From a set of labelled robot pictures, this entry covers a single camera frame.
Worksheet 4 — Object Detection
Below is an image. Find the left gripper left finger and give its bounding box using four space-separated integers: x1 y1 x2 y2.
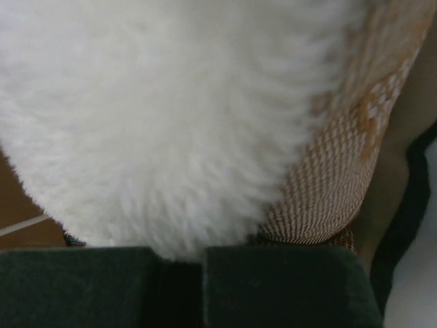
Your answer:
1 247 161 327

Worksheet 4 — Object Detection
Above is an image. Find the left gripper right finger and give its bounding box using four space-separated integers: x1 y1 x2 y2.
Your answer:
202 246 383 328

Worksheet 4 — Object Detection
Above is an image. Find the beige fabric pet tent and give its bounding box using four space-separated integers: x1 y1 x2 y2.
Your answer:
0 44 437 308

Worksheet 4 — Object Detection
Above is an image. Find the pink patterned pillow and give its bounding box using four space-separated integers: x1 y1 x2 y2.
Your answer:
0 0 437 262

